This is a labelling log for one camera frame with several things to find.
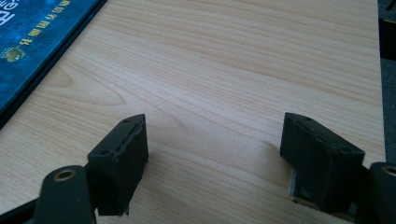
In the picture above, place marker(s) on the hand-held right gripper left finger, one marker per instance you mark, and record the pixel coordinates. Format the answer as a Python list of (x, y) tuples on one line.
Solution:
[(120, 169)]

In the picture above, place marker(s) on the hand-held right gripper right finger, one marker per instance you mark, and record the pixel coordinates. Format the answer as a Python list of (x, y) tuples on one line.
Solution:
[(320, 165)]

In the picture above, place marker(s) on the black box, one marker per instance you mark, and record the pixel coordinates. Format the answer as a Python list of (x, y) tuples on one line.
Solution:
[(388, 34)]

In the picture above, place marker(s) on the blue book with black edge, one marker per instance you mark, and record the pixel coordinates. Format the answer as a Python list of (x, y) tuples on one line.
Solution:
[(34, 37)]

